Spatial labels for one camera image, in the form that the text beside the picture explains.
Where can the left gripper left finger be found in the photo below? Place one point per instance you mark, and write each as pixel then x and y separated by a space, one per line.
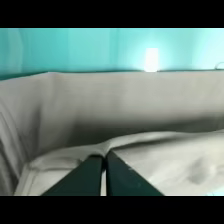
pixel 83 180

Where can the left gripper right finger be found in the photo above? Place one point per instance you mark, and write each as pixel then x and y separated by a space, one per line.
pixel 125 181

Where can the beige shirt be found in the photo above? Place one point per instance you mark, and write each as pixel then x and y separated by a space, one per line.
pixel 116 110

